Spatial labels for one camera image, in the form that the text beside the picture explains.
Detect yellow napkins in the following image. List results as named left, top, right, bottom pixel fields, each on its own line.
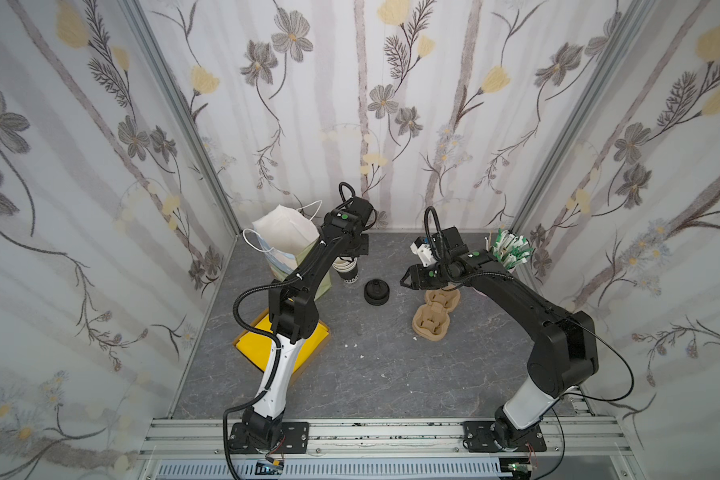
left=235, top=311, right=330, bottom=373

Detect green white wrapped straws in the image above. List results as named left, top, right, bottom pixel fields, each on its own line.
left=485, top=229, right=534, bottom=272

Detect stack of black lids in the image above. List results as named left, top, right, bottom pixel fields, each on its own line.
left=363, top=279, right=390, bottom=306

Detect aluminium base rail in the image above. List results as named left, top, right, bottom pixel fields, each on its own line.
left=136, top=416, right=645, bottom=479

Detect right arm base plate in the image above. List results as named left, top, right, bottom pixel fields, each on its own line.
left=462, top=419, right=547, bottom=453

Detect green white paper bag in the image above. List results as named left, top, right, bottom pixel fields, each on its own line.
left=242, top=200, right=322, bottom=281

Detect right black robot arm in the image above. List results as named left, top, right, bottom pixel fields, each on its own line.
left=400, top=206, right=604, bottom=453

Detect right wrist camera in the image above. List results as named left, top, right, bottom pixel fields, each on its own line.
left=410, top=236, right=438, bottom=267

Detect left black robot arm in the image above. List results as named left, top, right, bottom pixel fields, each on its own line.
left=222, top=182, right=377, bottom=479

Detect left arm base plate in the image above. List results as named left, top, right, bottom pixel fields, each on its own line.
left=227, top=422, right=310, bottom=454

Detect brown pulp cup carrier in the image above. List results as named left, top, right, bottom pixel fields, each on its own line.
left=412, top=289, right=461, bottom=342

